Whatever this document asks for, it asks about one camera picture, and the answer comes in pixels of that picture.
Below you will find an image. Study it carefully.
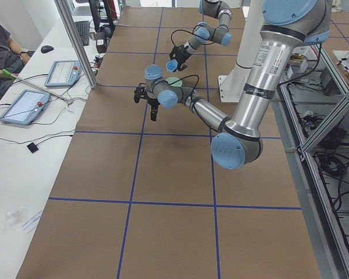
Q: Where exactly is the clear plastic bag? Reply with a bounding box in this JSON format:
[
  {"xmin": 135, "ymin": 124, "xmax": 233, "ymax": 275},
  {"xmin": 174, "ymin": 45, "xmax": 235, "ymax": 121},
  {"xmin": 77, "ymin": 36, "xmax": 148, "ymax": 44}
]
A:
[{"xmin": 3, "ymin": 206, "xmax": 28, "ymax": 233}]

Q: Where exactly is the blue teach pendant near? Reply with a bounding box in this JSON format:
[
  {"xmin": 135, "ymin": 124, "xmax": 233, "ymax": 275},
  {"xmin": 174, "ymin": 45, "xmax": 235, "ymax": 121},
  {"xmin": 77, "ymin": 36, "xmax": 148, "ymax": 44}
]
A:
[{"xmin": 0, "ymin": 90, "xmax": 51, "ymax": 126}]

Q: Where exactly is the light green ceramic bowl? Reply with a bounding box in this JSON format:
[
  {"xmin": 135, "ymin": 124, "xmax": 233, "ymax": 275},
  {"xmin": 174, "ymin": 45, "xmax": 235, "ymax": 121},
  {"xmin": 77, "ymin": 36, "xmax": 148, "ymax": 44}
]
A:
[{"xmin": 166, "ymin": 77, "xmax": 183, "ymax": 87}]

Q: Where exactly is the aluminium frame rack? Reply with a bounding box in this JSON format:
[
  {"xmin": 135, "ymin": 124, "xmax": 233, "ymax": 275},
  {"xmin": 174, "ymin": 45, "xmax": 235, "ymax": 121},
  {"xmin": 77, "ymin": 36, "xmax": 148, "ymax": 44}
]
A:
[{"xmin": 275, "ymin": 11, "xmax": 349, "ymax": 279}]

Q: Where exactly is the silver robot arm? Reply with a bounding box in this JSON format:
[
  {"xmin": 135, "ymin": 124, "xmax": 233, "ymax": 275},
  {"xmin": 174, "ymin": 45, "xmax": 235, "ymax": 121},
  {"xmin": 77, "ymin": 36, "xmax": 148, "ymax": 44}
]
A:
[
  {"xmin": 144, "ymin": 1, "xmax": 232, "ymax": 128},
  {"xmin": 134, "ymin": 1, "xmax": 332, "ymax": 169}
]

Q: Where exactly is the black braided cable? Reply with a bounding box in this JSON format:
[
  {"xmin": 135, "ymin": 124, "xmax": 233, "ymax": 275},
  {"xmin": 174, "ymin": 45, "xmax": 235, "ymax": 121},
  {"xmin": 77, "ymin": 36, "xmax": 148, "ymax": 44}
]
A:
[
  {"xmin": 168, "ymin": 74, "xmax": 200, "ymax": 96},
  {"xmin": 170, "ymin": 28, "xmax": 204, "ymax": 49}
]

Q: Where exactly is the black braided left cable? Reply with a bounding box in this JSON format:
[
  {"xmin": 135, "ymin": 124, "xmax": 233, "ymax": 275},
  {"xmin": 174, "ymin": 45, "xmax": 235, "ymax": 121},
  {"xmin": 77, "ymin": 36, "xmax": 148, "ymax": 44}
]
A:
[{"xmin": 168, "ymin": 74, "xmax": 200, "ymax": 96}]

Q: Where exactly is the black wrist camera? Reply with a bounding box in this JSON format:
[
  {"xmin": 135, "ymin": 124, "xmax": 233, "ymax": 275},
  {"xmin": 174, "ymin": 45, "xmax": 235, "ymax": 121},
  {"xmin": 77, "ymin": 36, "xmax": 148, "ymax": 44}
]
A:
[{"xmin": 134, "ymin": 83, "xmax": 147, "ymax": 103}]

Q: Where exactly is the light blue plastic cup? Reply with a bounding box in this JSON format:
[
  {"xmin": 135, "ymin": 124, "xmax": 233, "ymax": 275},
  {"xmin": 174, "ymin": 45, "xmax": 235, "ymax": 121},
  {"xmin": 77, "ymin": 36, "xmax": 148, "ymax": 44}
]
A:
[{"xmin": 166, "ymin": 59, "xmax": 178, "ymax": 73}]

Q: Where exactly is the grey metal rod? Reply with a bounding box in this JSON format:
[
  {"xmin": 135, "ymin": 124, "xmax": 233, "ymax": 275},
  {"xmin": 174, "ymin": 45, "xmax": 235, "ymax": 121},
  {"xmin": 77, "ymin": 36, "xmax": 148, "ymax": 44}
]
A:
[{"xmin": 10, "ymin": 73, "xmax": 73, "ymax": 105}]

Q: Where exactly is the blue teach pendant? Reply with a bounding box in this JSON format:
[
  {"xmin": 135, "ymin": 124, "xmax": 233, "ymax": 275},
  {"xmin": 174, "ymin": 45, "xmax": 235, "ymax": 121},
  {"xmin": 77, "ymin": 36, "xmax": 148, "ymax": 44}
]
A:
[
  {"xmin": 44, "ymin": 60, "xmax": 82, "ymax": 87},
  {"xmin": 0, "ymin": 90, "xmax": 51, "ymax": 126}
]

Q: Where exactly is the black computer mouse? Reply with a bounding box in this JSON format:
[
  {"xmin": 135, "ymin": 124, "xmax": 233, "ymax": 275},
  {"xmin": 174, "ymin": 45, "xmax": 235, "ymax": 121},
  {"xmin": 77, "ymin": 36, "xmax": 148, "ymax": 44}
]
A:
[{"xmin": 40, "ymin": 45, "xmax": 54, "ymax": 54}]

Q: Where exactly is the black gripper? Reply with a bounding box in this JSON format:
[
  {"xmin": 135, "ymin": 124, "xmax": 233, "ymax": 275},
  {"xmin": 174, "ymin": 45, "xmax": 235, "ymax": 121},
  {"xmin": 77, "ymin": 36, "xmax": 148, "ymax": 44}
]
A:
[
  {"xmin": 147, "ymin": 93, "xmax": 160, "ymax": 121},
  {"xmin": 169, "ymin": 45, "xmax": 191, "ymax": 71}
]

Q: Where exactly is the seated person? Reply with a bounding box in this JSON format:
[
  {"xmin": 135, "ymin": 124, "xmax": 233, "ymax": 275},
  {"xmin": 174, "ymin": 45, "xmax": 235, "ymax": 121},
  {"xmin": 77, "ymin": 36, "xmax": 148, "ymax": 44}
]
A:
[{"xmin": 0, "ymin": 24, "xmax": 30, "ymax": 98}]

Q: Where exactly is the black braided right cable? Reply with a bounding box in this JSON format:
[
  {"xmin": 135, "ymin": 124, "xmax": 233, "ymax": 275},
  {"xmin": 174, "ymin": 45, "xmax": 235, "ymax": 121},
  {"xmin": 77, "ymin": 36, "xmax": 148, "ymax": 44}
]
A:
[{"xmin": 170, "ymin": 28, "xmax": 204, "ymax": 49}]

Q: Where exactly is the black box with label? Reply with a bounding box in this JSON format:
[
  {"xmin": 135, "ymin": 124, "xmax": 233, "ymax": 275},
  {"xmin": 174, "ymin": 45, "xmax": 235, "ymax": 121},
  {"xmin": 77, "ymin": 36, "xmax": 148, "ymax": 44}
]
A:
[{"xmin": 95, "ymin": 31, "xmax": 107, "ymax": 53}]

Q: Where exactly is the aluminium frame post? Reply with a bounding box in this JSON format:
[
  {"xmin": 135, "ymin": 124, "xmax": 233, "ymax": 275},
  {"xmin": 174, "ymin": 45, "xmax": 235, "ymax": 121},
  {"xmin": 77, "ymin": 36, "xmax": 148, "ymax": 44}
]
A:
[{"xmin": 54, "ymin": 0, "xmax": 97, "ymax": 89}]

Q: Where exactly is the blue teach pendant far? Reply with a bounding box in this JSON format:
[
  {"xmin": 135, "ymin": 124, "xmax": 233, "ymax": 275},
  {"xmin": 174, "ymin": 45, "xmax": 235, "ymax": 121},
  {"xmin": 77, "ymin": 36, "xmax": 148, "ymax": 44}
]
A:
[{"xmin": 44, "ymin": 60, "xmax": 82, "ymax": 87}]

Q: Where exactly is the black keyboard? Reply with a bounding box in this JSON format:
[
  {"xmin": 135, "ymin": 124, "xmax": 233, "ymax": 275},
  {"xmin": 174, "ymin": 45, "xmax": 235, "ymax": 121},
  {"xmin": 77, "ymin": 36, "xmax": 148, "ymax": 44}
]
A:
[{"xmin": 74, "ymin": 20, "xmax": 90, "ymax": 46}]

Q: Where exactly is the small black square device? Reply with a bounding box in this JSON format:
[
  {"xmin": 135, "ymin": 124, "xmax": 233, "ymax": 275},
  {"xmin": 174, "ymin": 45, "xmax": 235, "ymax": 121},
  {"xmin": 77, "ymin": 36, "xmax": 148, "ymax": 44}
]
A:
[{"xmin": 27, "ymin": 142, "xmax": 39, "ymax": 153}]

